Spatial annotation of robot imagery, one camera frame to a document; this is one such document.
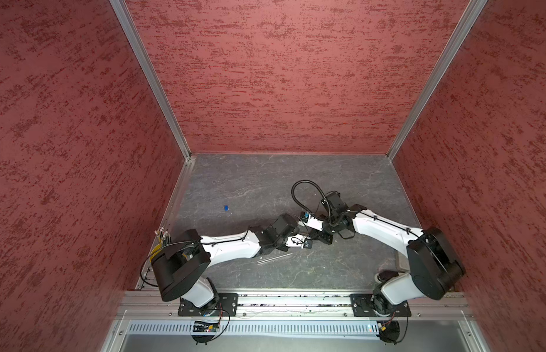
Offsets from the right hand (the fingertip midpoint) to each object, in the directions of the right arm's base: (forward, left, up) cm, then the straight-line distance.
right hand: (313, 237), depth 86 cm
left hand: (+3, +10, +1) cm, 11 cm away
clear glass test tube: (-7, +16, -4) cm, 18 cm away
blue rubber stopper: (+17, +39, -4) cm, 43 cm away
